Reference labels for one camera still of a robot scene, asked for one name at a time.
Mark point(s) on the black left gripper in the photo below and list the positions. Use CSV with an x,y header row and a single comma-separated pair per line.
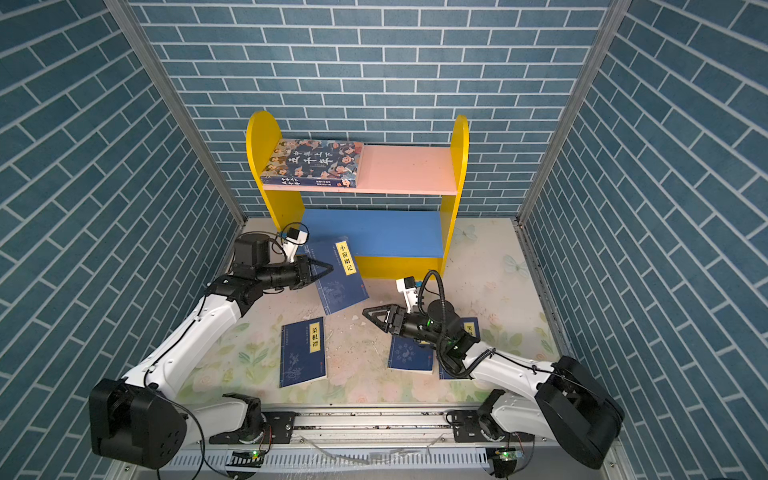
x,y
318,264

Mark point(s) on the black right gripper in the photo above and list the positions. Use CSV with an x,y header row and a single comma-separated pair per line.
x,y
374,315

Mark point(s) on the blue book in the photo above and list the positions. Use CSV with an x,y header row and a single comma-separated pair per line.
x,y
344,287
410,355
302,352
454,347

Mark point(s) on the colourful cartoon cover book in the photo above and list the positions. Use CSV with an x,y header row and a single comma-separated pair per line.
x,y
308,162

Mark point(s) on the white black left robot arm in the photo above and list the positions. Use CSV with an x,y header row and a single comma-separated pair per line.
x,y
137,419

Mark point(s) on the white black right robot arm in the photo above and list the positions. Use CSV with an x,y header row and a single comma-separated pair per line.
x,y
558,400

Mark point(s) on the yellow pink blue bookshelf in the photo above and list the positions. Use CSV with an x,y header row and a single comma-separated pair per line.
x,y
400,217

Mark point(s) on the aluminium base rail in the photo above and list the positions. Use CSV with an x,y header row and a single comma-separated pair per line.
x,y
346,440

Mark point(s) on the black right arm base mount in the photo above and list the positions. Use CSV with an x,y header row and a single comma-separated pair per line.
x,y
467,426

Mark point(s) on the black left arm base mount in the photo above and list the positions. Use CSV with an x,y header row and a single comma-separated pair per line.
x,y
270,428

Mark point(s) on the aluminium left corner post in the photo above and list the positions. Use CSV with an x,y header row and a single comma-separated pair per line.
x,y
128,23

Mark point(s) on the aluminium corner post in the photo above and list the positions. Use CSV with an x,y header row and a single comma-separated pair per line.
x,y
605,36
128,23

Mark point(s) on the aluminium right corner post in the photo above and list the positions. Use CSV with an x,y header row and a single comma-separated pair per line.
x,y
605,36

